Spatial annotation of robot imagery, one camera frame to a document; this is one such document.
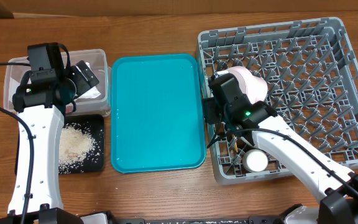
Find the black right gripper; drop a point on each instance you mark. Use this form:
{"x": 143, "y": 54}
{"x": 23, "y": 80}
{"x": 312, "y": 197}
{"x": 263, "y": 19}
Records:
{"x": 212, "y": 116}

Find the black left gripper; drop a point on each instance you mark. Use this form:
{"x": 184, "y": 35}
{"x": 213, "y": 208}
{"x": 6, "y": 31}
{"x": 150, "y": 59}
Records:
{"x": 83, "y": 83}

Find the white napkin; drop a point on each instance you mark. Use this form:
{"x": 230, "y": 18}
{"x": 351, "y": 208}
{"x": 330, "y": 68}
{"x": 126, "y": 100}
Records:
{"x": 92, "y": 93}

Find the pink bowl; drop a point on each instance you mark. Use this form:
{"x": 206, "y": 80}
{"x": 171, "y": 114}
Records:
{"x": 254, "y": 87}

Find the cream cup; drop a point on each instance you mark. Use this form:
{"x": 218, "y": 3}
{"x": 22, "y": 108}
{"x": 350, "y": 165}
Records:
{"x": 255, "y": 160}

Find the white rice pile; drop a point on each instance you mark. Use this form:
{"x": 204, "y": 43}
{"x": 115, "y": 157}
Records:
{"x": 79, "y": 150}

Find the white round plate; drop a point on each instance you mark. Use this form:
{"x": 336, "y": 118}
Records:
{"x": 218, "y": 74}

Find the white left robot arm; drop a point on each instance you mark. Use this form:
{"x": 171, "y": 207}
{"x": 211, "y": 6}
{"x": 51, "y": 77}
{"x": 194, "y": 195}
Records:
{"x": 37, "y": 193}

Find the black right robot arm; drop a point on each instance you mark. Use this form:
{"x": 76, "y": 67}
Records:
{"x": 334, "y": 186}

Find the grey dishwasher rack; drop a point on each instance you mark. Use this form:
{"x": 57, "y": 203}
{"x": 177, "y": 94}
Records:
{"x": 311, "y": 72}

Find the clear plastic bin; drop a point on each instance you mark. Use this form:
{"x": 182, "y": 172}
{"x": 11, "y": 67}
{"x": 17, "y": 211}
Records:
{"x": 98, "y": 63}

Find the black flat tray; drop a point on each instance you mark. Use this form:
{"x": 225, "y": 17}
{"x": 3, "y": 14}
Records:
{"x": 96, "y": 122}

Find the teal serving tray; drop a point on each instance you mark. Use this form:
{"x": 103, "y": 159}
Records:
{"x": 156, "y": 114}

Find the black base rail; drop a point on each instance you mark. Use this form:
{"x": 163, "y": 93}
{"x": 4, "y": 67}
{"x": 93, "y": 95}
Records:
{"x": 269, "y": 219}

